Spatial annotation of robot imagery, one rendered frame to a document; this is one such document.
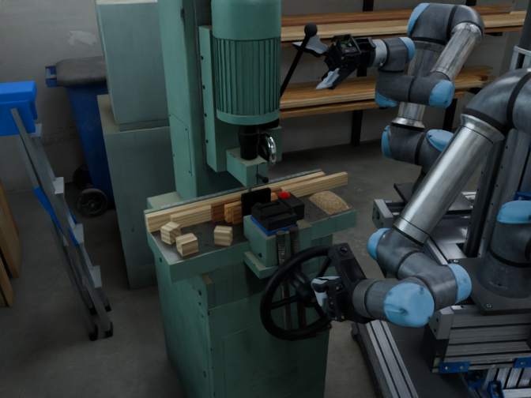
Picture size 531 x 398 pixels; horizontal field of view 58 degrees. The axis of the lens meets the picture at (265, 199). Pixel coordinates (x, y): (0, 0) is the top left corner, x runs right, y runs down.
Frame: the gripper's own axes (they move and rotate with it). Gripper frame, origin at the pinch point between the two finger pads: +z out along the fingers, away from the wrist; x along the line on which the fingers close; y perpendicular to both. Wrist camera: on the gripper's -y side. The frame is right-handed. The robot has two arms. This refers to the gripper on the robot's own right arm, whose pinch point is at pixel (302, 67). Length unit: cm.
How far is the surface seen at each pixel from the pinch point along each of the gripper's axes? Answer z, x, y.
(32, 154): 67, -37, -78
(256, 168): 12.5, 14.7, -23.5
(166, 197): 28, -4, -70
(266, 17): 11.3, -7.2, 11.3
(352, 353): -39, 72, -112
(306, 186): -7.8, 19.0, -35.9
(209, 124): 19.3, -4.2, -26.5
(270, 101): 9.9, 5.2, -5.4
